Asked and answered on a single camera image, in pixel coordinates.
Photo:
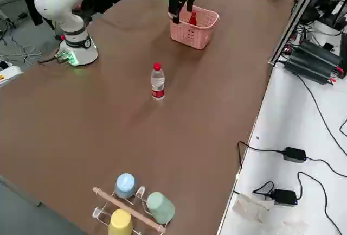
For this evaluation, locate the red Pepsi bottle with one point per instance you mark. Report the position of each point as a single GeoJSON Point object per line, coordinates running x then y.
{"type": "Point", "coordinates": [193, 19]}

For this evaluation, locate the clear water bottle red cap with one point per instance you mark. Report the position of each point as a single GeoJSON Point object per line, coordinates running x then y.
{"type": "Point", "coordinates": [158, 83]}

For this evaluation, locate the pink plastic basket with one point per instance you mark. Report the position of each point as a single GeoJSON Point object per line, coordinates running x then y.
{"type": "Point", "coordinates": [189, 32]}

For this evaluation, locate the black finned power supply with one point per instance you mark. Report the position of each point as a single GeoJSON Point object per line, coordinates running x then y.
{"type": "Point", "coordinates": [317, 51]}
{"type": "Point", "coordinates": [309, 69]}

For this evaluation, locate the black stand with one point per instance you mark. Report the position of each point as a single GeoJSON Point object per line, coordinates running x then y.
{"type": "Point", "coordinates": [336, 9]}

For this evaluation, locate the white control box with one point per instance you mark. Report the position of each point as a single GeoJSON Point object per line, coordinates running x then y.
{"type": "Point", "coordinates": [8, 73]}

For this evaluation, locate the black power adapter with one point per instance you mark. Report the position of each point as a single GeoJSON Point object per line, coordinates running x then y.
{"type": "Point", "coordinates": [284, 197]}
{"type": "Point", "coordinates": [294, 154]}

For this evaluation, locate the blue cup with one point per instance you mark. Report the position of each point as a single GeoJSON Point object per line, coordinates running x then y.
{"type": "Point", "coordinates": [125, 184]}

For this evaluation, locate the green cup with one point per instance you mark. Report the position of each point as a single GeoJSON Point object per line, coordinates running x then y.
{"type": "Point", "coordinates": [160, 208]}

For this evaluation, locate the clear plastic packaging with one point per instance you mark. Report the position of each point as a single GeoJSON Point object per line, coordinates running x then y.
{"type": "Point", "coordinates": [252, 208]}

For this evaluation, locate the yellow cup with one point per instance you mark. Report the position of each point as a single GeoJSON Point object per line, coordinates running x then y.
{"type": "Point", "coordinates": [120, 222]}

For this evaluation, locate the aluminium frame post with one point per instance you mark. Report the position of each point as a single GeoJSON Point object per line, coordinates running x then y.
{"type": "Point", "coordinates": [298, 18]}

